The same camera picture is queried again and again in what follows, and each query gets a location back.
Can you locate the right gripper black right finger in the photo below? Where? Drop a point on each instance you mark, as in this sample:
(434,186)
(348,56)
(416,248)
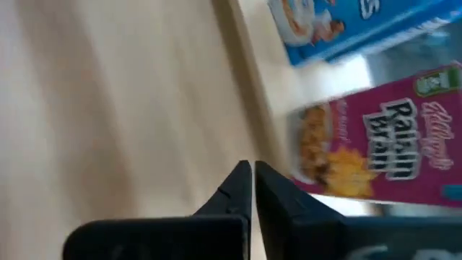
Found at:
(307,234)

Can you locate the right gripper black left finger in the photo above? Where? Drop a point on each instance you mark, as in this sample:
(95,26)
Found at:
(216,234)

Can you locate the purple Raisin Bran cereal box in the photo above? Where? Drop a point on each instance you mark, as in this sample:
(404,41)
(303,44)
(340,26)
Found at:
(379,144)

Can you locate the blue Rice Krispies cereal box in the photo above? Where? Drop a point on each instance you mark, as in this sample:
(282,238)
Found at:
(361,32)

